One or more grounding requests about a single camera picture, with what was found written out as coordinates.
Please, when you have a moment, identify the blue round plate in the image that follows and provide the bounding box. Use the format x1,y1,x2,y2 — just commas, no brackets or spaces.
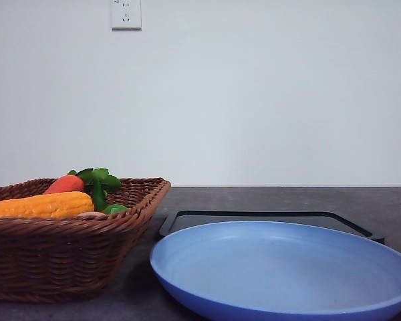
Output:
150,221,401,321

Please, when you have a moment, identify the brown egg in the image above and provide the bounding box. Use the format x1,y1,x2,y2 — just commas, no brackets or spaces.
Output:
77,211,107,217

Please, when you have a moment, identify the brown woven wicker basket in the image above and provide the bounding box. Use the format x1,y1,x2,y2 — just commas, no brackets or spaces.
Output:
0,178,172,303

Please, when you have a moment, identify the black rectangular tray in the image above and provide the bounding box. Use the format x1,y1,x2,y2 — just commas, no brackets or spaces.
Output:
158,211,385,244

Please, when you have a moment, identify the green toy pepper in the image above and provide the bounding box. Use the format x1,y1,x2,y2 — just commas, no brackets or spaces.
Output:
102,204,129,215

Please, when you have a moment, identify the orange toy carrot with leaves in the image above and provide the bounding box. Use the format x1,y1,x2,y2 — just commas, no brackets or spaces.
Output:
43,168,122,210

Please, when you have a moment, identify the yellow toy corn cob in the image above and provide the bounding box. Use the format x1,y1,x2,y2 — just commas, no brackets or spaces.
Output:
0,191,95,218

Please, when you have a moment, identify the white wall power socket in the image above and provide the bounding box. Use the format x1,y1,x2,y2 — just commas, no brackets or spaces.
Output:
111,0,142,32

